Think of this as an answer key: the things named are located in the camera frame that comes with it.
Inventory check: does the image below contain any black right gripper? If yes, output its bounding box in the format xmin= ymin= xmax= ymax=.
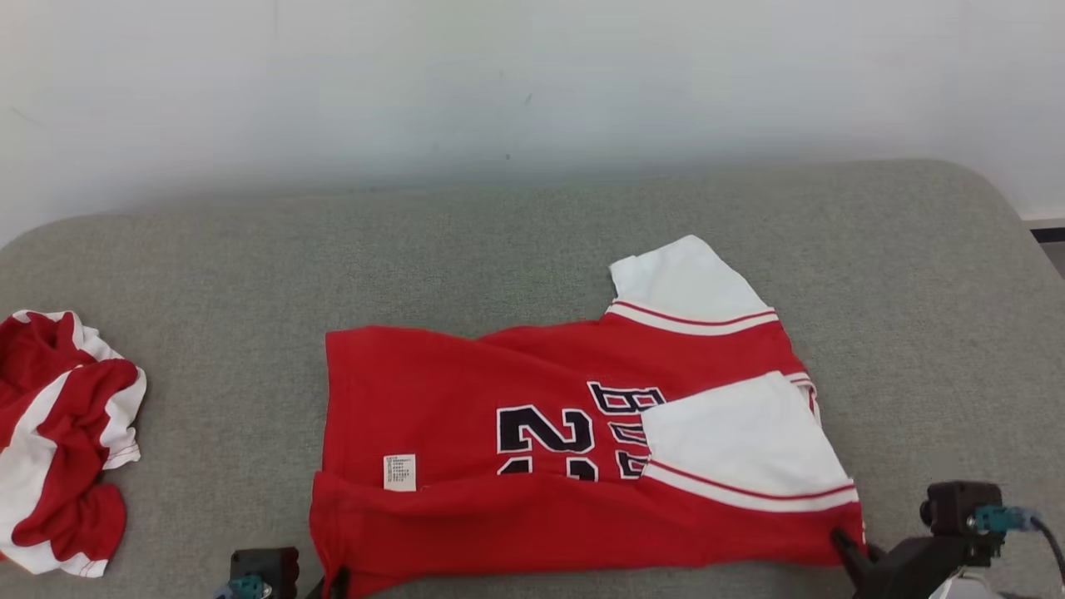
xmin=830 ymin=526 xmax=1005 ymax=599

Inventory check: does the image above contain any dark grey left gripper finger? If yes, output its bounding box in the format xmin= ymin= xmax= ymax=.
xmin=305 ymin=566 xmax=350 ymax=599

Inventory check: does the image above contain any red jersey with number print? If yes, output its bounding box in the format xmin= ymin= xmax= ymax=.
xmin=310 ymin=235 xmax=868 ymax=599

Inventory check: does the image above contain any red and white striped garment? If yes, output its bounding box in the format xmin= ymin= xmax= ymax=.
xmin=0 ymin=309 xmax=148 ymax=579

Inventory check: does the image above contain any black right arm cable, teal plug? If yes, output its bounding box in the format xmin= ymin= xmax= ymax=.
xmin=969 ymin=504 xmax=1065 ymax=587

